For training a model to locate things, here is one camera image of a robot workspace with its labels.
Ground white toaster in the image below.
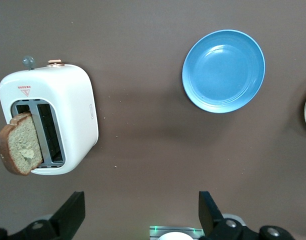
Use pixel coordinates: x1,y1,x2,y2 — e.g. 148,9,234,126
0,56,100,176

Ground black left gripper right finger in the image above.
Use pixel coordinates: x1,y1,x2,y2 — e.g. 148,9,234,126
198,191,301,240

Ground brown bread slice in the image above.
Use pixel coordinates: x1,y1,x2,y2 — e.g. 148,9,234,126
0,111,44,176

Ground brown table cloth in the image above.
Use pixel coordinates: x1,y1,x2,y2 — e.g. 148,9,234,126
0,0,306,240

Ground blue plate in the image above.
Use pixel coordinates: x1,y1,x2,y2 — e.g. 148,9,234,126
181,29,266,115

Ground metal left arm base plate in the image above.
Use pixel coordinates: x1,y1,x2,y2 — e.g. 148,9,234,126
149,225,205,240

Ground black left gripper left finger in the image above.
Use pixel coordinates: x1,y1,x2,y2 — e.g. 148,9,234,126
0,191,86,240

